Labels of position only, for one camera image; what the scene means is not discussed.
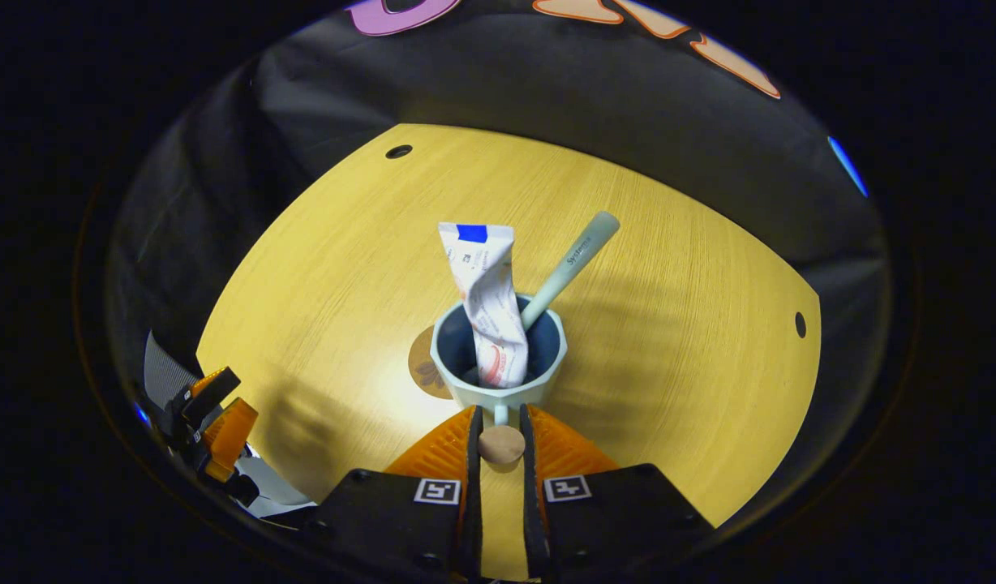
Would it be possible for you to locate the pale green toothbrush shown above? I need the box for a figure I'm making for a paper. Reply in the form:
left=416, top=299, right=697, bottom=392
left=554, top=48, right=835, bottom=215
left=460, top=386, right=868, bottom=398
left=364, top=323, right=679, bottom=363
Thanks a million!
left=521, top=212, right=620, bottom=332

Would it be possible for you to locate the yellow wooden desktop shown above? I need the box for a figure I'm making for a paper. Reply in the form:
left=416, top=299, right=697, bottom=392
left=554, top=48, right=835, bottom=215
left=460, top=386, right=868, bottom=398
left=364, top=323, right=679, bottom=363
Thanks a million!
left=196, top=123, right=822, bottom=581

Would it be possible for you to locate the grey ribbed panel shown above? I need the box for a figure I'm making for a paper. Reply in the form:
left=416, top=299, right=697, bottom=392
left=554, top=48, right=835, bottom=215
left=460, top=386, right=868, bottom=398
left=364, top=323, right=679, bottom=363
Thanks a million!
left=144, top=331, right=200, bottom=410

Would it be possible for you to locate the white toothpaste tube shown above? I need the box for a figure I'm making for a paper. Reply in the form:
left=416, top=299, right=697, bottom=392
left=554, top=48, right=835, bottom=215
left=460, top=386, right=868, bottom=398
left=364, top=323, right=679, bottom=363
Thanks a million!
left=438, top=222, right=530, bottom=389

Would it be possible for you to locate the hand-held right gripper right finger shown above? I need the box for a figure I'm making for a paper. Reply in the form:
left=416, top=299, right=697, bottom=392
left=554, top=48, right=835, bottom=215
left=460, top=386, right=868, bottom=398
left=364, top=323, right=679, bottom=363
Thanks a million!
left=518, top=404, right=714, bottom=579

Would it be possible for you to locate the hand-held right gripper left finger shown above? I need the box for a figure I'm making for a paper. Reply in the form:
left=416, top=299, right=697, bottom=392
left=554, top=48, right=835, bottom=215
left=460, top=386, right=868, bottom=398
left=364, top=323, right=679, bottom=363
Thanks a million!
left=307, top=406, right=484, bottom=580

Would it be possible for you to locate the pale cup with wooden handle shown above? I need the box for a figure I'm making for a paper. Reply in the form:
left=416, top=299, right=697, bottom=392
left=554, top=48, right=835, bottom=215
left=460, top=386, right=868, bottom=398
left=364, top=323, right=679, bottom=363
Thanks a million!
left=430, top=294, right=569, bottom=471

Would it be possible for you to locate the round brown coaster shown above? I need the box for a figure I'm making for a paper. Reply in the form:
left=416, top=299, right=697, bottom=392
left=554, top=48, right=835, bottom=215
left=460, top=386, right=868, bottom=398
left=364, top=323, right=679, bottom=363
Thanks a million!
left=408, top=325, right=454, bottom=400

